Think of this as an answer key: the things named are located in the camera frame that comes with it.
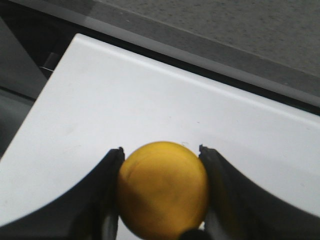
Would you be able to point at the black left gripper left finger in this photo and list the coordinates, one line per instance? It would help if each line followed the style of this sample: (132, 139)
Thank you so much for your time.
(85, 212)

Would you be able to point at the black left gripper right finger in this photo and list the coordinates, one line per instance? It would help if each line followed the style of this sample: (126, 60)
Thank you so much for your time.
(239, 209)

